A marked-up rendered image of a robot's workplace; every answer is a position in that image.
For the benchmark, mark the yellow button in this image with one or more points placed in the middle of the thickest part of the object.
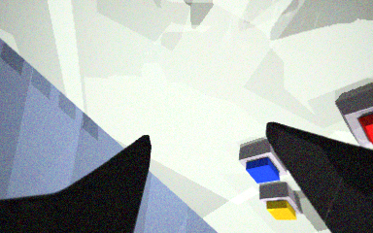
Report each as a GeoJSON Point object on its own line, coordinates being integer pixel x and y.
{"type": "Point", "coordinates": [280, 201]}

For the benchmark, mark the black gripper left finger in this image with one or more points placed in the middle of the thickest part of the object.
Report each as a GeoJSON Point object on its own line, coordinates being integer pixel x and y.
{"type": "Point", "coordinates": [107, 200]}

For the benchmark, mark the red button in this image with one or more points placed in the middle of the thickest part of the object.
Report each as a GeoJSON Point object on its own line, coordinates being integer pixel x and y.
{"type": "Point", "coordinates": [357, 111]}

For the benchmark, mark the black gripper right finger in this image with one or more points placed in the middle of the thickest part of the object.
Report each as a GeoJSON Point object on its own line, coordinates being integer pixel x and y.
{"type": "Point", "coordinates": [336, 177]}

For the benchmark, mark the blue button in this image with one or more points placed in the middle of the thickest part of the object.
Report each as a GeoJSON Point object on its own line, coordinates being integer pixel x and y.
{"type": "Point", "coordinates": [261, 162]}

